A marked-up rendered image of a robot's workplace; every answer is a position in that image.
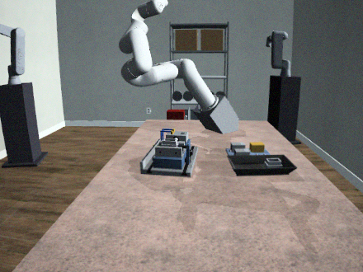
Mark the small yellow block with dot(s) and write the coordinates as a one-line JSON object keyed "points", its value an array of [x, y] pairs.
{"points": [[257, 147]]}

